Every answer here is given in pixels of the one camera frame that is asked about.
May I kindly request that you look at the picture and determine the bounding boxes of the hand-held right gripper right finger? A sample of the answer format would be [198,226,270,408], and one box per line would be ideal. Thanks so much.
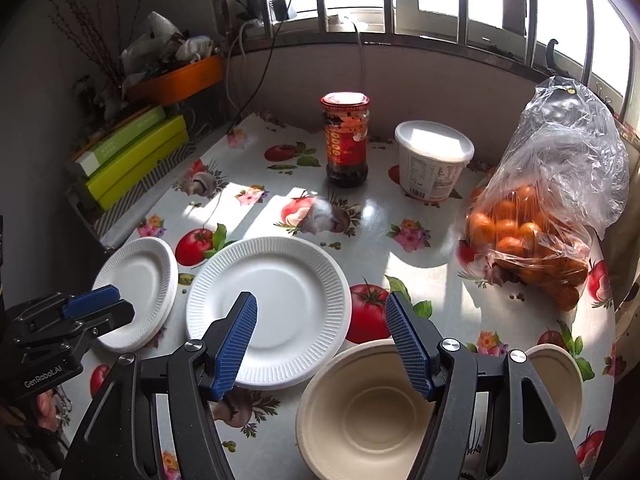
[385,291,586,480]

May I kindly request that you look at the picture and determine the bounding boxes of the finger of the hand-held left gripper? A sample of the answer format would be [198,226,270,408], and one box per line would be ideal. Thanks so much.
[10,285,121,329]
[12,300,136,357]

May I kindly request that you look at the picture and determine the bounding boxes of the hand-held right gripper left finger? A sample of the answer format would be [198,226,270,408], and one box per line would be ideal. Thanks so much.
[60,291,258,480]

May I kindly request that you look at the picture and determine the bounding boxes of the small white paper plate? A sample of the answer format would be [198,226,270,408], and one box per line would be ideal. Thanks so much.
[91,236,179,353]

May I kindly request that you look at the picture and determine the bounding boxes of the large white paper plate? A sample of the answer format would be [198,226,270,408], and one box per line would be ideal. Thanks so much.
[186,236,352,391]

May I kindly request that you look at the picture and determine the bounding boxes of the beige paper bowl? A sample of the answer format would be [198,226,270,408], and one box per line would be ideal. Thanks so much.
[295,338,441,479]
[525,344,584,441]

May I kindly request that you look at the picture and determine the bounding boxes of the fruit print tablecloth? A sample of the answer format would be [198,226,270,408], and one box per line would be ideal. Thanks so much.
[65,112,621,480]

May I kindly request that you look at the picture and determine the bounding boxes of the grey patterned board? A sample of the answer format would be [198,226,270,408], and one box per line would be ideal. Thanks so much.
[95,140,198,248]

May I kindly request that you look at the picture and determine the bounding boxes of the lime green box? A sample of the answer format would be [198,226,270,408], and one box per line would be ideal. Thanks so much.
[97,132,191,211]
[85,115,188,198]

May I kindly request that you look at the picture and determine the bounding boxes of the pile of small oranges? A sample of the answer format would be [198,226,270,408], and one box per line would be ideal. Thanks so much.
[465,185,590,311]

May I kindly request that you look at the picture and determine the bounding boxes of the pale green box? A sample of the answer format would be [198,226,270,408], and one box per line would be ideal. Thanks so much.
[67,105,168,178]

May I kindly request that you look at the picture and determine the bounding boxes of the white plastic tub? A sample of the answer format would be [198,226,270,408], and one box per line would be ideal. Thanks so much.
[394,120,475,203]

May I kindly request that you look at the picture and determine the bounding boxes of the red label sauce jar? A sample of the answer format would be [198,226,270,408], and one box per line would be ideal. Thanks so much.
[320,91,370,188]

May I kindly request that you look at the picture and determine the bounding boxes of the beige patterned curtain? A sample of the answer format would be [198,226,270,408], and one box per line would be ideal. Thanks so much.
[612,120,640,376]

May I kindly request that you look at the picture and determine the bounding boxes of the clear plastic bag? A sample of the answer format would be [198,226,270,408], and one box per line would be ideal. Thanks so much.
[457,76,630,311]

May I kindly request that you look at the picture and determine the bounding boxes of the dried branches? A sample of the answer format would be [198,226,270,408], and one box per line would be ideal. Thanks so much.
[47,0,126,86]

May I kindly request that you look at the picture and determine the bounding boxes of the crumpled white plastic bag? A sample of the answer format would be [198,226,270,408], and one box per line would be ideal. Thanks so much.
[120,10,216,86]

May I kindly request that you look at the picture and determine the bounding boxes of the black binder clip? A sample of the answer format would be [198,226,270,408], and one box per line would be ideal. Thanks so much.
[597,85,617,117]

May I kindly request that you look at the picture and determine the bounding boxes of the black cable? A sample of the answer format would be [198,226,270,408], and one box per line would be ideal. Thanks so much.
[230,0,293,126]

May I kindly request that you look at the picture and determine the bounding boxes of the grey cable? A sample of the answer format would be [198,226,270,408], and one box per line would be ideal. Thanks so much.
[347,15,369,97]

